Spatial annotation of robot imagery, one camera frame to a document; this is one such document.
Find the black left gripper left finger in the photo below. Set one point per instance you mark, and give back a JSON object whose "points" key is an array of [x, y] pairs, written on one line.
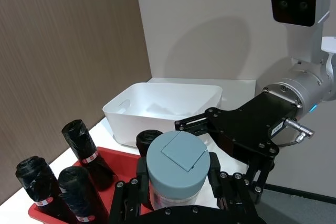
{"points": [[123, 197]]}

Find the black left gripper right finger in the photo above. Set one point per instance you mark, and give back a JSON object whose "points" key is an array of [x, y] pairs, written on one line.
{"points": [[233, 190]]}

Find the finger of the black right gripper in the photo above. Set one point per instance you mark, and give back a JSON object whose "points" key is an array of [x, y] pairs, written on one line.
{"points": [[193, 124], [260, 171]]}

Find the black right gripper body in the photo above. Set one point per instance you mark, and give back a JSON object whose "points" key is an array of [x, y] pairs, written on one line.
{"points": [[249, 127]]}

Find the white canister with blue-grey lid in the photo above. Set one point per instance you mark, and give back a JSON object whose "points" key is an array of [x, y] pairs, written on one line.
{"points": [[174, 167]]}

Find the white plastic bin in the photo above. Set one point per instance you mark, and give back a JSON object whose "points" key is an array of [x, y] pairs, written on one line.
{"points": [[160, 108]]}

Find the red plastic tray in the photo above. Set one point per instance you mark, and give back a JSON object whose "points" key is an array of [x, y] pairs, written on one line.
{"points": [[120, 161]]}

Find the black bag roll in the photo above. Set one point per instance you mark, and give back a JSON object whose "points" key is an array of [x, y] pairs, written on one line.
{"points": [[39, 184], [81, 195], [145, 140], [86, 148]]}

